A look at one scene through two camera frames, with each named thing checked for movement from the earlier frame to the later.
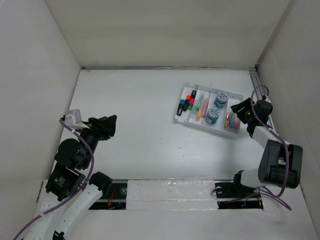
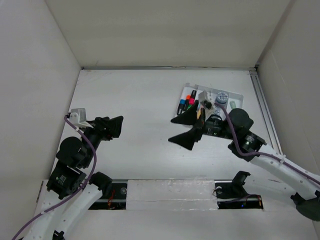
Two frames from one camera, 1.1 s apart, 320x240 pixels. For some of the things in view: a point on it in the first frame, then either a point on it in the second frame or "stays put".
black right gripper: x=236 y=107 to x=187 y=139
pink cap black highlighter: x=192 y=97 stays put
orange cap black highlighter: x=187 y=100 stays put
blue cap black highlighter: x=181 y=105 stays put
